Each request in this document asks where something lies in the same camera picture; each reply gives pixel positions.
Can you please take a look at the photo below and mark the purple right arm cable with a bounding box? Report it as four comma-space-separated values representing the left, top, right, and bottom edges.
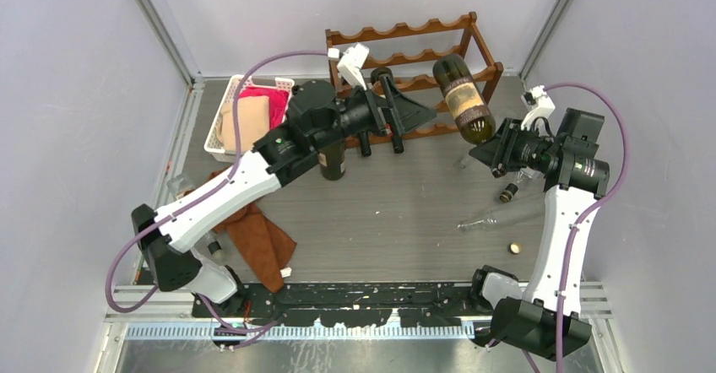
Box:
486, 83, 631, 373

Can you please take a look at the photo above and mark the pink folded cloth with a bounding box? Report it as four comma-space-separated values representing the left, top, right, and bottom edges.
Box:
238, 86, 290, 130

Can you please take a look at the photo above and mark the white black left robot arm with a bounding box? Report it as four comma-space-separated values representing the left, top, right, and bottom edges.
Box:
131, 73, 437, 316

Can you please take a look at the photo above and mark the dark wine bottle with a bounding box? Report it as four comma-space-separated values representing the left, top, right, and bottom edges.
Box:
432, 54, 496, 145

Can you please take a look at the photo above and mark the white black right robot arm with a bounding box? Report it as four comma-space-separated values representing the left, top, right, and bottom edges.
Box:
468, 109, 610, 361

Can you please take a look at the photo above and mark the white plastic basket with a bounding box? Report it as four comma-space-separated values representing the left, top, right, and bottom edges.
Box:
204, 74, 296, 163

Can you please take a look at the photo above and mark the brown towel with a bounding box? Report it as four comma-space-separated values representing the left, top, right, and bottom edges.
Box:
213, 200, 297, 293

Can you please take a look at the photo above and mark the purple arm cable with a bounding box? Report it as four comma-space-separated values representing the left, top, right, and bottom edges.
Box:
105, 51, 331, 350
486, 83, 631, 373

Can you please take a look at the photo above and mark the clear bottle brown label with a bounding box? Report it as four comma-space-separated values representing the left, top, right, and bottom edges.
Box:
498, 167, 541, 203

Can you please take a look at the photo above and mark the peach folded cloth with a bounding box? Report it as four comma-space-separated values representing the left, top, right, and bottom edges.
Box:
217, 96, 270, 154

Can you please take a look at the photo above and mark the gold bottle cap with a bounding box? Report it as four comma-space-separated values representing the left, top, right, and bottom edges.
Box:
508, 242, 522, 255

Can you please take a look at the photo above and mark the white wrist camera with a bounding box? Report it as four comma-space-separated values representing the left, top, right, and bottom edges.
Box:
521, 85, 556, 130
327, 43, 370, 90

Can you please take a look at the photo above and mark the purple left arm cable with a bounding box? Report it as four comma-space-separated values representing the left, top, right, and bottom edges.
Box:
105, 51, 331, 350

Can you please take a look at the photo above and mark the dark bottle white label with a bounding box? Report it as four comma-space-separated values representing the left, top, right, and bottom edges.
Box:
391, 134, 404, 154

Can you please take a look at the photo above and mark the clear bottle under towel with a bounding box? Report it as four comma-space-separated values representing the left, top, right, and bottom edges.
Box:
165, 173, 225, 262

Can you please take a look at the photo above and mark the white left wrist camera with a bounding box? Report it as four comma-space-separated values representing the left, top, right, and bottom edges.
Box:
327, 43, 370, 90

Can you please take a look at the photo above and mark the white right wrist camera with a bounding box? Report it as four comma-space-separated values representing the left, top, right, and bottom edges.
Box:
521, 85, 556, 130

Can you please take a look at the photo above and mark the brown wooden wine rack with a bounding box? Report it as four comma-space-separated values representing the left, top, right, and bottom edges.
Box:
325, 12, 505, 151

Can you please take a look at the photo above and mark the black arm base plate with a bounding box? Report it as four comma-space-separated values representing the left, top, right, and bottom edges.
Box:
214, 282, 492, 327

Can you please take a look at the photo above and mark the clear lying bottle lower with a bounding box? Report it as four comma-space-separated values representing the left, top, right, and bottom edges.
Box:
457, 194, 545, 231

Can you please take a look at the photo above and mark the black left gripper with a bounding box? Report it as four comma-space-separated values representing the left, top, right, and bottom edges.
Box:
310, 73, 435, 151

